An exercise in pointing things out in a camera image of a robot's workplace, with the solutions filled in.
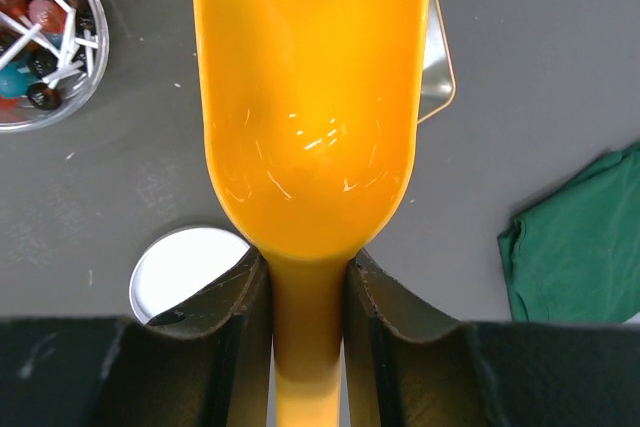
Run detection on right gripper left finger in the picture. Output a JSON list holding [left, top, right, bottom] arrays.
[[1, 249, 272, 426]]

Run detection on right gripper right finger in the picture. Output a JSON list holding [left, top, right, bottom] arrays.
[[344, 252, 639, 426]]

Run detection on white round lid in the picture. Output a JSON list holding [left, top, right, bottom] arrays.
[[128, 226, 250, 324]]

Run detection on tan candy box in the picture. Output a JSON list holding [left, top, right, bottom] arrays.
[[417, 0, 457, 124]]

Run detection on yellow plastic scoop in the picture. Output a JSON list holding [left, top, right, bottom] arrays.
[[194, 0, 429, 426]]

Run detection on clear plastic cup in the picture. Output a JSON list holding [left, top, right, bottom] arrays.
[[1, 0, 110, 133]]

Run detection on dark green folded cloth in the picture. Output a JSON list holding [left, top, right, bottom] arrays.
[[497, 144, 639, 323]]

